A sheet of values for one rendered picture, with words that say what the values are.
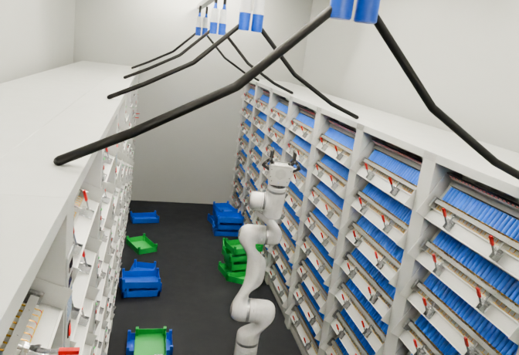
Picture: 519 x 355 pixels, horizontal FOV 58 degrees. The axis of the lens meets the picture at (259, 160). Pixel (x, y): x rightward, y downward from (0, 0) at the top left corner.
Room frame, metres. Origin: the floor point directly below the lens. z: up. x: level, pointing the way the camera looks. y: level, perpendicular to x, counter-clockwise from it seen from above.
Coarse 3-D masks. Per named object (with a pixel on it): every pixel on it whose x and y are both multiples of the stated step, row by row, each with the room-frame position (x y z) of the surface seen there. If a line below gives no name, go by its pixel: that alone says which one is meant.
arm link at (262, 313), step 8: (256, 304) 2.17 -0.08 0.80; (264, 304) 2.18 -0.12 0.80; (272, 304) 2.20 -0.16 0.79; (256, 312) 2.14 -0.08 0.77; (264, 312) 2.15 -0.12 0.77; (272, 312) 2.16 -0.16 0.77; (256, 320) 2.14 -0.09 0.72; (264, 320) 2.14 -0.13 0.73; (272, 320) 2.16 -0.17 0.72; (240, 328) 2.19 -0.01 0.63; (248, 328) 2.18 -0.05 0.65; (256, 328) 2.15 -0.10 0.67; (264, 328) 2.14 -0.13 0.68; (240, 336) 2.15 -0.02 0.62; (248, 336) 2.13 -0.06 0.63; (256, 336) 2.15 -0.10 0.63; (240, 344) 2.14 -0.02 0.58; (248, 344) 2.13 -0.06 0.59; (256, 344) 2.16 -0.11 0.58
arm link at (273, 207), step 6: (264, 192) 1.98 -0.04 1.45; (264, 198) 1.95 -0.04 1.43; (270, 198) 1.95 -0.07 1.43; (276, 198) 1.94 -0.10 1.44; (282, 198) 1.95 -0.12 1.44; (264, 204) 1.95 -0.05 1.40; (270, 204) 1.95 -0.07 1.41; (276, 204) 1.95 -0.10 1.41; (282, 204) 1.96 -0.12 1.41; (264, 210) 1.97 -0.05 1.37; (270, 210) 1.95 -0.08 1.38; (276, 210) 1.95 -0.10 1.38; (282, 210) 1.98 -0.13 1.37; (270, 216) 1.96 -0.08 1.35; (276, 216) 1.96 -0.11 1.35
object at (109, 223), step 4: (108, 220) 2.26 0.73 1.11; (112, 220) 2.26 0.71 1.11; (108, 224) 2.26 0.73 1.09; (112, 224) 2.26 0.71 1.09; (104, 228) 2.23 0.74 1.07; (108, 228) 2.26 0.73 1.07; (104, 232) 2.19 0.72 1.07; (108, 232) 2.21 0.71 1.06; (104, 236) 2.10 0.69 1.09; (108, 236) 2.17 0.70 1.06; (100, 240) 2.09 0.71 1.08; (104, 240) 2.09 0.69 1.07; (104, 244) 2.07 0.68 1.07; (100, 248) 2.00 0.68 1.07; (104, 248) 2.02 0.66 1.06; (100, 252) 1.97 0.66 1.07; (104, 252) 1.98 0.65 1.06; (100, 256) 1.93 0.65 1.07; (100, 260) 1.85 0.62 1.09; (100, 264) 1.84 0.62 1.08; (100, 268) 1.83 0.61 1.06; (100, 272) 1.80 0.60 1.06; (100, 276) 1.68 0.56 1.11; (100, 280) 1.68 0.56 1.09
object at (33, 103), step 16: (16, 80) 2.78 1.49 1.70; (32, 80) 2.89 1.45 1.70; (0, 96) 2.09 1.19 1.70; (16, 96) 2.15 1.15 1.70; (32, 96) 2.22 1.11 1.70; (48, 96) 2.28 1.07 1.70; (64, 96) 2.35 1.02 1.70; (80, 96) 2.43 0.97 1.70; (0, 112) 1.73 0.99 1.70; (16, 112) 1.77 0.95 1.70; (32, 112) 1.81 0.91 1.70; (48, 112) 1.85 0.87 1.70; (0, 128) 1.45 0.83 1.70; (16, 128) 1.48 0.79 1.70; (32, 128) 1.52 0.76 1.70; (0, 144) 1.25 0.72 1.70; (16, 144) 1.28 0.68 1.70
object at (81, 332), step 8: (88, 288) 1.57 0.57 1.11; (96, 288) 1.58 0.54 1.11; (88, 296) 1.57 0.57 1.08; (96, 296) 1.58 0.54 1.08; (88, 304) 1.54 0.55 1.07; (88, 312) 1.50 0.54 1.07; (80, 320) 1.41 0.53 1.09; (88, 320) 1.42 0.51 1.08; (80, 328) 1.39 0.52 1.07; (80, 336) 1.35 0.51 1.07; (80, 344) 1.31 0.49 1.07; (80, 352) 1.28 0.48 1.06
